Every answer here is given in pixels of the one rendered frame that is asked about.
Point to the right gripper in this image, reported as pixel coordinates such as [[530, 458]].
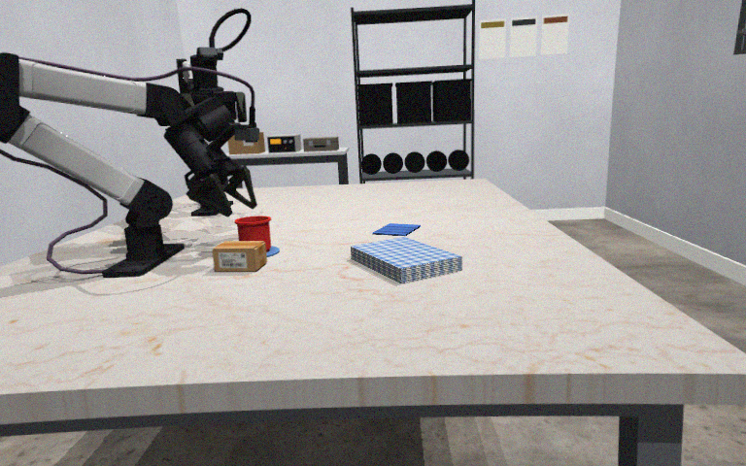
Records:
[[196, 155]]

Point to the brown cardboard box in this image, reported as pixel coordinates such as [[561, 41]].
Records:
[[239, 256]]

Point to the red cup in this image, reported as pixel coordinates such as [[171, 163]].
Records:
[[254, 228]]

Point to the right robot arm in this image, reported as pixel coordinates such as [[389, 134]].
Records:
[[205, 120]]

